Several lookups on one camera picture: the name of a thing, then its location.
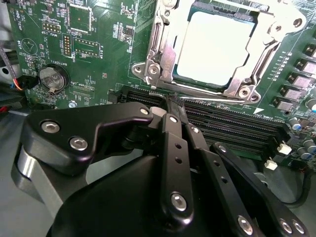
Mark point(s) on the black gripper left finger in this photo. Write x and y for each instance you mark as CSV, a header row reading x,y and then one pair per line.
x,y
113,113

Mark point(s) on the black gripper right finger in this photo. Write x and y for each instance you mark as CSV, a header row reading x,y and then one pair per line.
x,y
209,158

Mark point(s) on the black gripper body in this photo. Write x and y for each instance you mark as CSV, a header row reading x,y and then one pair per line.
x,y
111,209

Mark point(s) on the metal socket cover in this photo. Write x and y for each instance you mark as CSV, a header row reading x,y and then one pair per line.
x,y
169,59

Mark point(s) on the silver CPU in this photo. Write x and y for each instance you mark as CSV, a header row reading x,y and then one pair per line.
x,y
214,49

